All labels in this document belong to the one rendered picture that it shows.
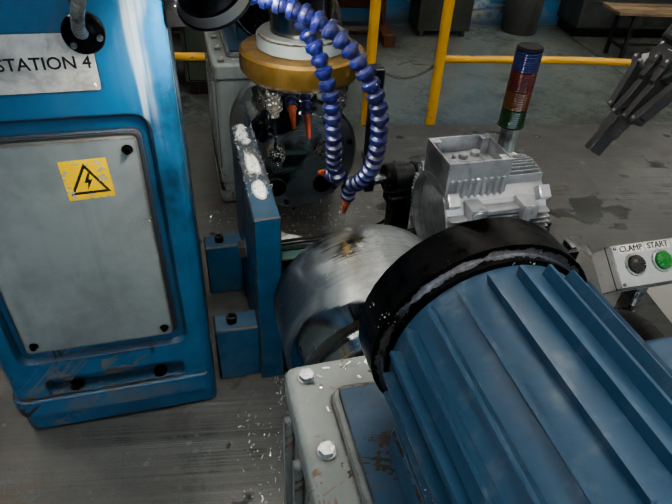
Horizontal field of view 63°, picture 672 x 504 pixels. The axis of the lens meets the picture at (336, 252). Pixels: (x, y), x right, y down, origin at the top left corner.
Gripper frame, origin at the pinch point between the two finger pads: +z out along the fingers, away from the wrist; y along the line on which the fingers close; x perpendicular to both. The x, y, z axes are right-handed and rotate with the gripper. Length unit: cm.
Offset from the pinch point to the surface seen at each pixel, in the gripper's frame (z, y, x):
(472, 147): 14.9, -10.3, -13.6
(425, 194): 28.0, -13.1, -13.8
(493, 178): 16.0, -0.5, -13.4
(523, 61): -2.3, -34.1, 1.6
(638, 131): -6, -70, 85
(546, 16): -54, -458, 307
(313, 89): 16, 4, -52
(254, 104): 32, -32, -48
